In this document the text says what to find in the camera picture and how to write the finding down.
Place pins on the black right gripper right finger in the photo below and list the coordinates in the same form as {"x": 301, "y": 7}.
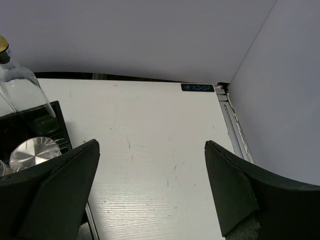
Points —
{"x": 255, "y": 204}

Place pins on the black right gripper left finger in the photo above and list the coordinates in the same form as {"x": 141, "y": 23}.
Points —
{"x": 47, "y": 201}

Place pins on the clear jar silver lid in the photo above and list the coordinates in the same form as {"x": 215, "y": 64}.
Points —
{"x": 32, "y": 152}

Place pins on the square glass bottle dark contents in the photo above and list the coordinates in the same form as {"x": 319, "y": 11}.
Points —
{"x": 19, "y": 85}

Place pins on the black compartment tray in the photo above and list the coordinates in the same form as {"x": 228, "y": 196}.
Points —
{"x": 16, "y": 128}

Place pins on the black logo sticker right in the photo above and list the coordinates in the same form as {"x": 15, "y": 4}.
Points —
{"x": 192, "y": 87}

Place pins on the aluminium table rail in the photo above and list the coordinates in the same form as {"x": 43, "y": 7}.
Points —
{"x": 235, "y": 132}

